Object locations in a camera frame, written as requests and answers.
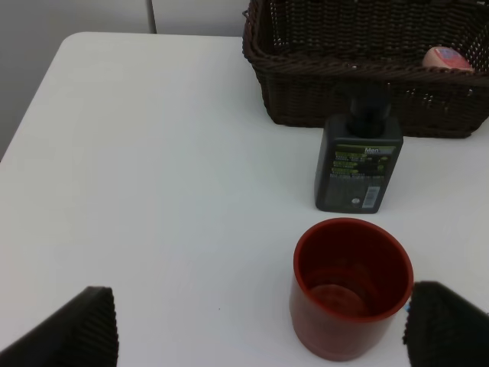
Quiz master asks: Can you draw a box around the pink bottle white cap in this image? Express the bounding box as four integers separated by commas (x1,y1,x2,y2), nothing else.
422,46,474,72

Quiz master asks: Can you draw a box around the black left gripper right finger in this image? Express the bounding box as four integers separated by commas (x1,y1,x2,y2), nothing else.
403,281,488,367

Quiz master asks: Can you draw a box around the dark brown wicker basket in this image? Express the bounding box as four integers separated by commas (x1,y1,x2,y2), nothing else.
242,1,488,138

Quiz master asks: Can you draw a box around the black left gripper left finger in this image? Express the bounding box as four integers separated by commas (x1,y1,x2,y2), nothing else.
1,286,119,366

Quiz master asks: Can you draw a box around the red plastic cup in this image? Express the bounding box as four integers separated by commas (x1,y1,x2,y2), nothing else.
289,218,413,362

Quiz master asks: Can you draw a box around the dark green pump bottle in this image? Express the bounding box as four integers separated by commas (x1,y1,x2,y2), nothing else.
314,86,403,214

